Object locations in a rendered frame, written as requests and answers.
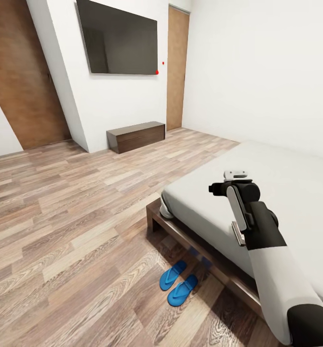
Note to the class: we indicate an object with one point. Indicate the hardback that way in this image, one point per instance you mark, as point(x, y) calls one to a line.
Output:
point(239, 235)

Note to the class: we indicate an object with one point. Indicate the sliding door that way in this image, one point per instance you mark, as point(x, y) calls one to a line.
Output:
point(28, 96)
point(178, 25)

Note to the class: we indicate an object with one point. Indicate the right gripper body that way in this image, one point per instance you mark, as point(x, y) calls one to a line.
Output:
point(219, 189)

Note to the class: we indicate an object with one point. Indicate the bench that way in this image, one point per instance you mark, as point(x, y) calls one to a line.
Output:
point(128, 138)

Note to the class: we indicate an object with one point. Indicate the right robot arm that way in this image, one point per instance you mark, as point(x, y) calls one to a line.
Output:
point(291, 307)

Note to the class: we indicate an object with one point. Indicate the sandal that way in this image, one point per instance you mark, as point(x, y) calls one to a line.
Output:
point(169, 277)
point(179, 294)

